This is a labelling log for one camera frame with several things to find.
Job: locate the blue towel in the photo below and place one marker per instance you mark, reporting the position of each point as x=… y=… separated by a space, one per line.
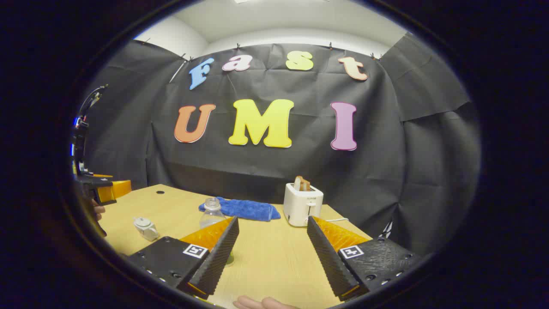
x=244 y=209

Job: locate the round wooden coaster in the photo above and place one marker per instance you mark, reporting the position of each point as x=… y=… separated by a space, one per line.
x=230 y=259

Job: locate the white toaster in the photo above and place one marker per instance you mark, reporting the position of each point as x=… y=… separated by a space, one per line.
x=300 y=206

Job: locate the bread slice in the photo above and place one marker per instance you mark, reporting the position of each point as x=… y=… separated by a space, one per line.
x=302 y=183

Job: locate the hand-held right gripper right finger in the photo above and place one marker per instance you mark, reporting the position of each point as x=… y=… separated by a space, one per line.
x=328 y=257

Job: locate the white ceramic teacup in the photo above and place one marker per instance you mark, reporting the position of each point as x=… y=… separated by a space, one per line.
x=148 y=231

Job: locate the black backdrop cloth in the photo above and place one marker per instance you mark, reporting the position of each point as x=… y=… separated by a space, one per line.
x=386 y=150

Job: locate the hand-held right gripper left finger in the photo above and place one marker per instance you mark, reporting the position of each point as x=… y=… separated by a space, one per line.
x=218 y=257

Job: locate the clear water bottle green label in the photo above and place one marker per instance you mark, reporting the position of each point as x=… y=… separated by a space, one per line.
x=211 y=214

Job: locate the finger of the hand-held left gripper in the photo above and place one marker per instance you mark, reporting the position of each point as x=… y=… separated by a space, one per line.
x=121 y=188

